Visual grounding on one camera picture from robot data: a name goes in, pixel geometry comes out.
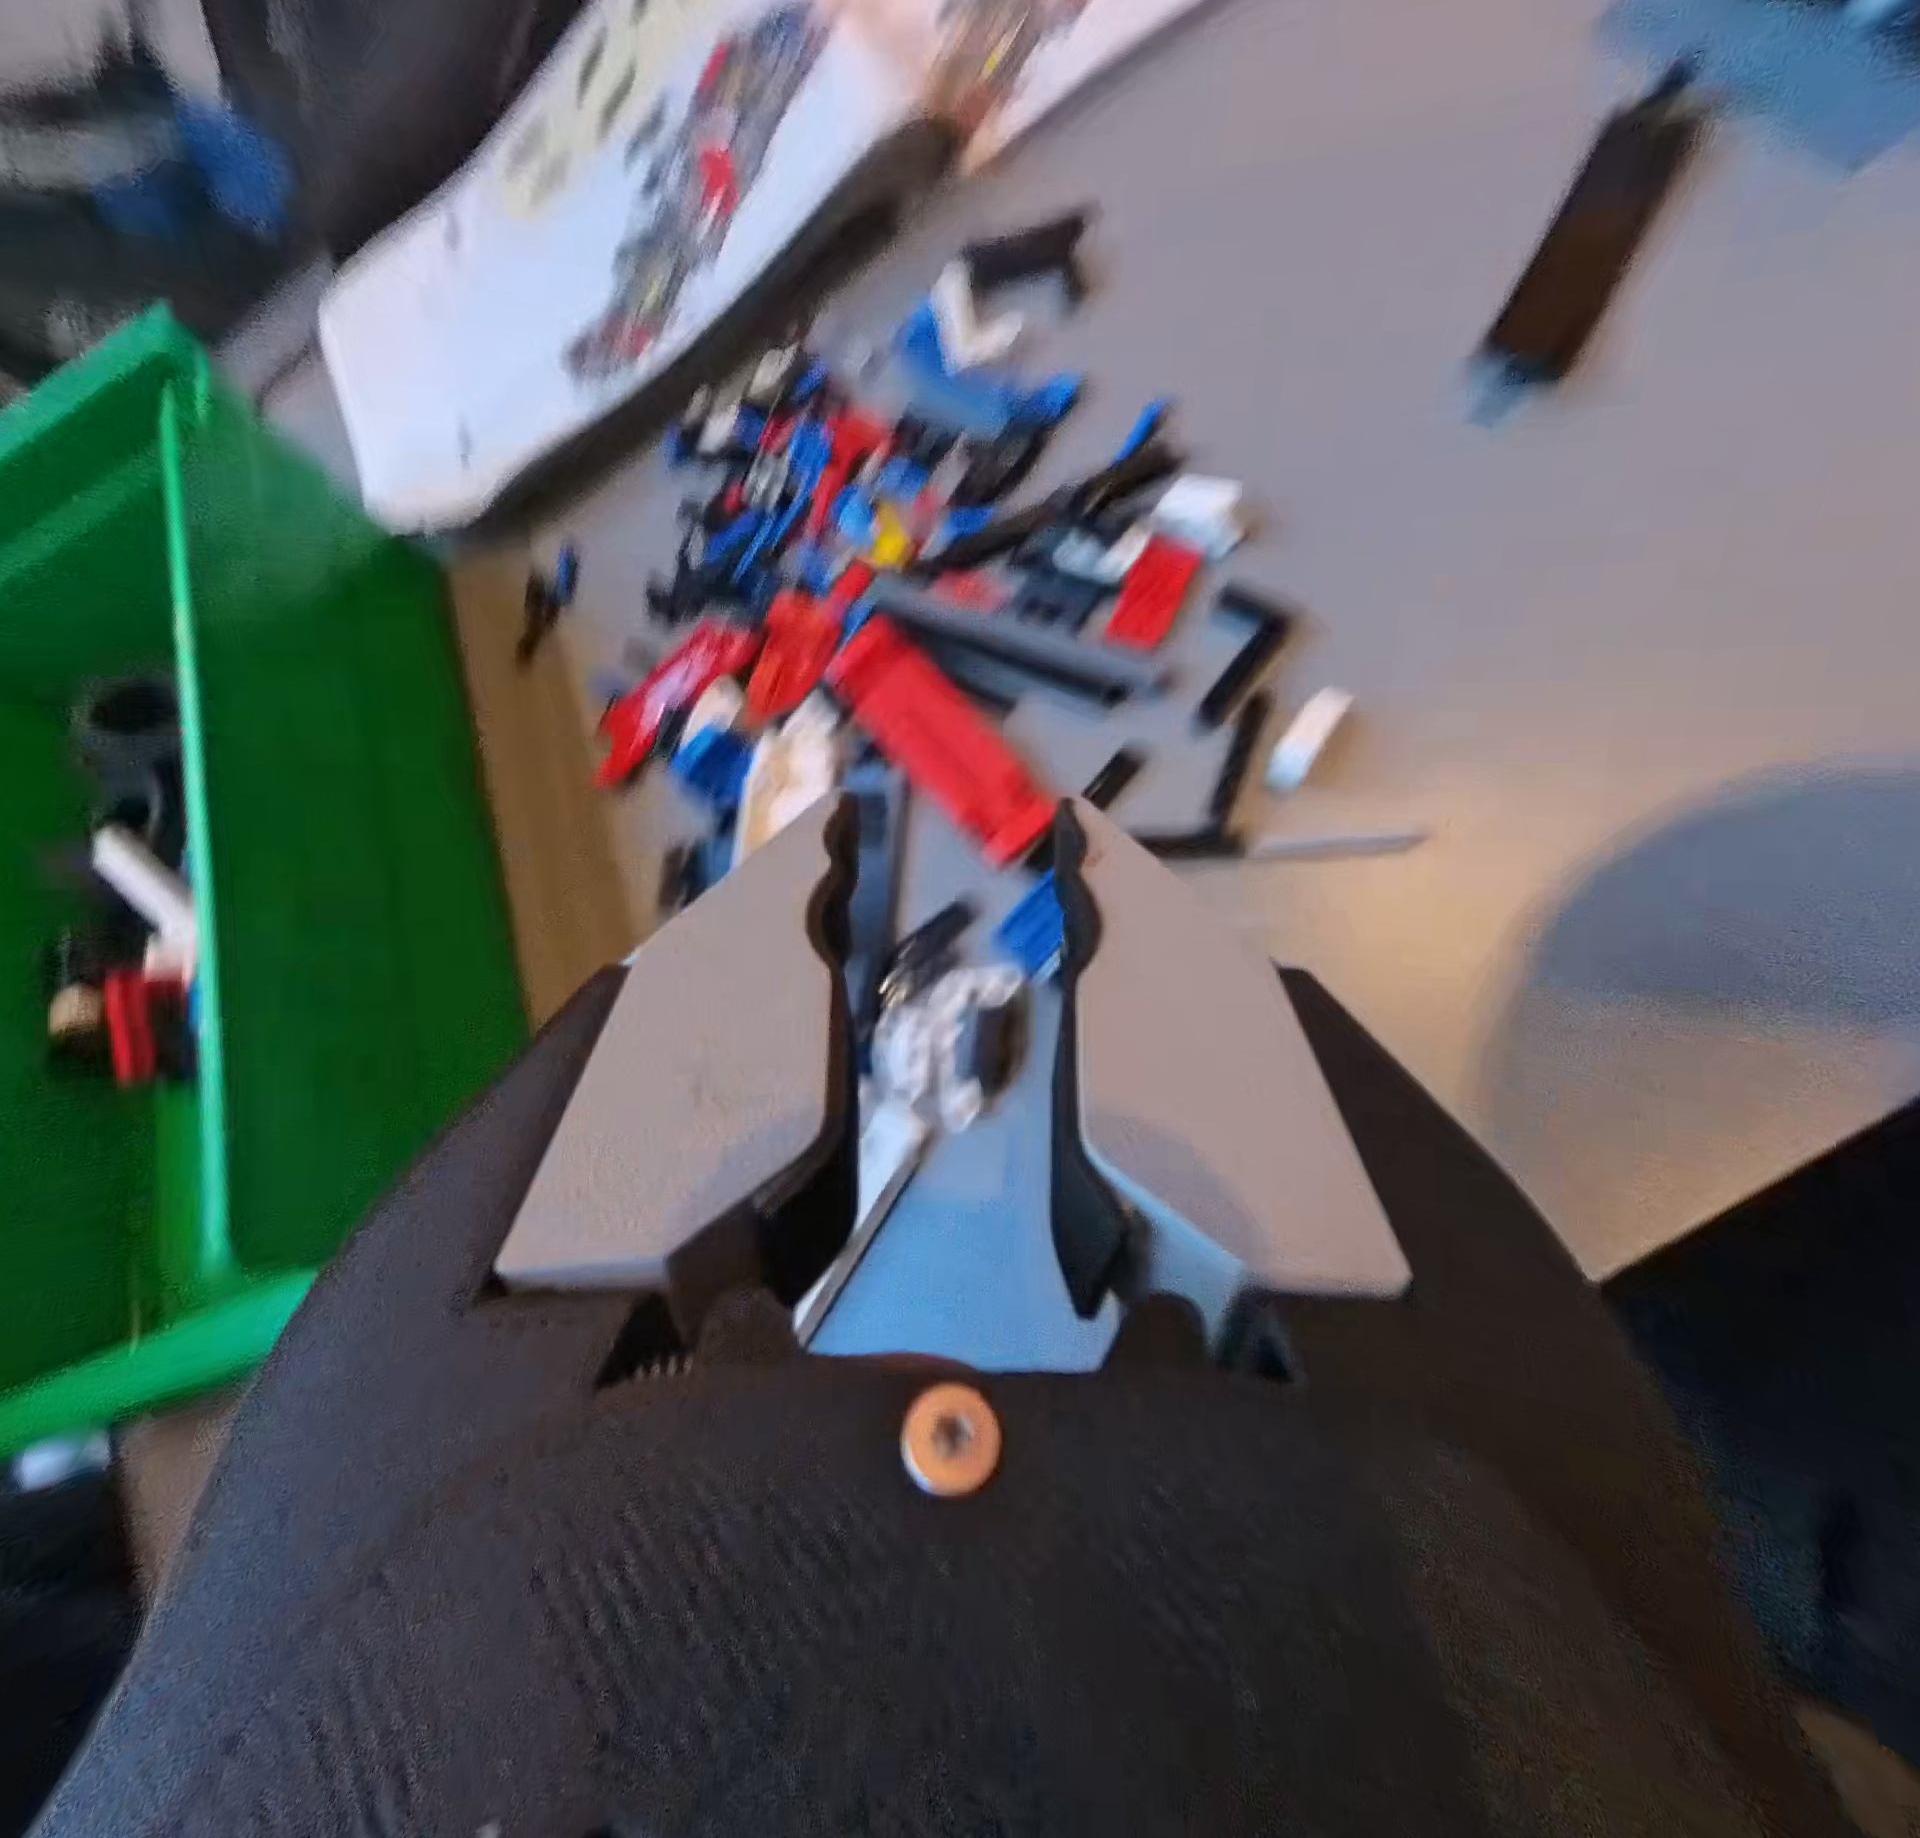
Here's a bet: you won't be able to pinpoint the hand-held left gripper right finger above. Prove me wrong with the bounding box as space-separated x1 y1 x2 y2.
1050 798 1417 1316

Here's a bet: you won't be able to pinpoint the grey desk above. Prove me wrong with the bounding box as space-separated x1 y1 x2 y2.
254 0 1920 1359

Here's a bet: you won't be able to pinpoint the black curved toy panel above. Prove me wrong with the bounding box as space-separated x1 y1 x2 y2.
1462 60 1716 428

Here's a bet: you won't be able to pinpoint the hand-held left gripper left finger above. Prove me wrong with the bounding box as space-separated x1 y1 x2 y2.
492 791 871 1300

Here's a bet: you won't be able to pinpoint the black toy set box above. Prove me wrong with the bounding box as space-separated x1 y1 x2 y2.
0 0 632 385

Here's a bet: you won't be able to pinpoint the black white red toy pieces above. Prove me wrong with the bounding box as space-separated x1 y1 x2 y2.
45 674 205 1090

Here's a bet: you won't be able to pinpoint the pile of loose toy pieces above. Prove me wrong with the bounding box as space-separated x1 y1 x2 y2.
516 209 1429 1165

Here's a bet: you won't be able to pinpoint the green storage bin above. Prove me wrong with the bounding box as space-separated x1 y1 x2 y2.
0 304 530 1454

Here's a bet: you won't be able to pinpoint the open instruction booklet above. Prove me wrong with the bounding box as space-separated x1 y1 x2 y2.
315 0 1338 535

